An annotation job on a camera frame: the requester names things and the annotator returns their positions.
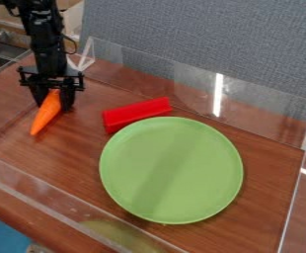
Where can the clear acrylic enclosure wall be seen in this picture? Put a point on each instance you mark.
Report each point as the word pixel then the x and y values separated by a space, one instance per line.
pixel 49 186

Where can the red wedge block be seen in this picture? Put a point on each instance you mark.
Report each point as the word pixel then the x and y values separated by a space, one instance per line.
pixel 119 117

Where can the green round plate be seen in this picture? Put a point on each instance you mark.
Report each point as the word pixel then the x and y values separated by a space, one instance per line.
pixel 171 170

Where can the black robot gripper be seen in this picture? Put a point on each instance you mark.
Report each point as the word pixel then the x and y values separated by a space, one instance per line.
pixel 69 78

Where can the orange toy carrot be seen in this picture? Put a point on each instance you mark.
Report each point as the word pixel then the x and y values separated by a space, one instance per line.
pixel 48 110

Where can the wooden shelf with knob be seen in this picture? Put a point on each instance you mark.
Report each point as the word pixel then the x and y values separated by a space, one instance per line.
pixel 4 33

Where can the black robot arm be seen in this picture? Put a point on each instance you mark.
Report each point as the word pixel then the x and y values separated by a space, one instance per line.
pixel 50 73

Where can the cardboard box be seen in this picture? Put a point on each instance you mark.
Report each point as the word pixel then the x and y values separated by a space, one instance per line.
pixel 71 11

